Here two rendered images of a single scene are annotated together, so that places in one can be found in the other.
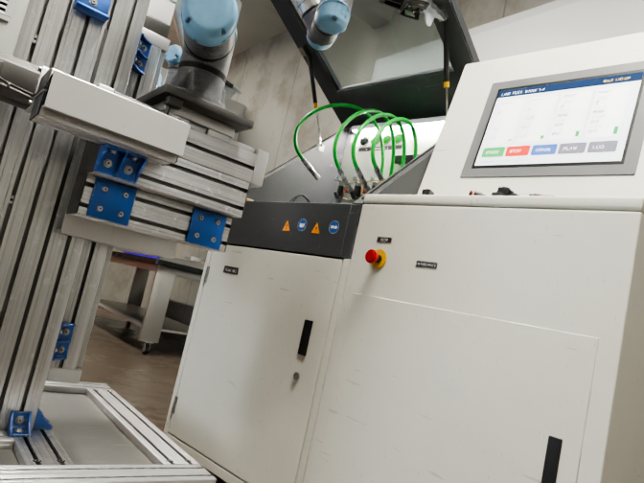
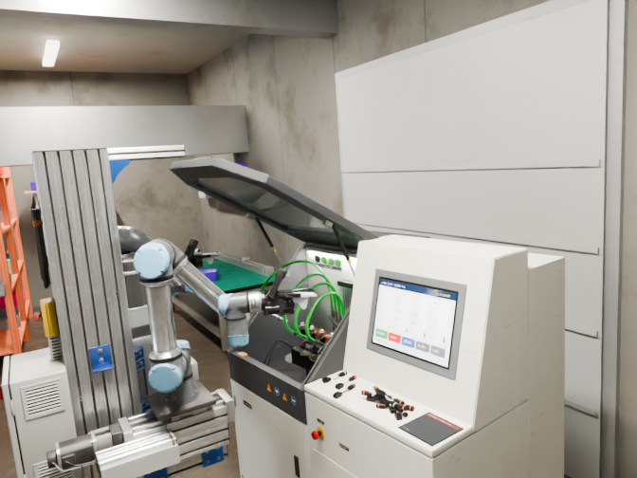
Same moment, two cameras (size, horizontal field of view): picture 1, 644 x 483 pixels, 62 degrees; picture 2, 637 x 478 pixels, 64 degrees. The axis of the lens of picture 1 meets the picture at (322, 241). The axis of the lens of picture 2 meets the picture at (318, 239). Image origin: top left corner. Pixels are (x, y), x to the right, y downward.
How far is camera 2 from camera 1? 1.47 m
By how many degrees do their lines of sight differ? 17
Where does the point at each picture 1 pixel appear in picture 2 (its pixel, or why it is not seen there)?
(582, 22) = (486, 58)
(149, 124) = (156, 459)
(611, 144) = (442, 351)
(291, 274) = (280, 422)
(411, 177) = (336, 347)
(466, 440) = not seen: outside the picture
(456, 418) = not seen: outside the picture
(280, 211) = (263, 376)
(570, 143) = (421, 341)
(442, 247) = (349, 439)
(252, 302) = (264, 432)
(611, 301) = not seen: outside the picture
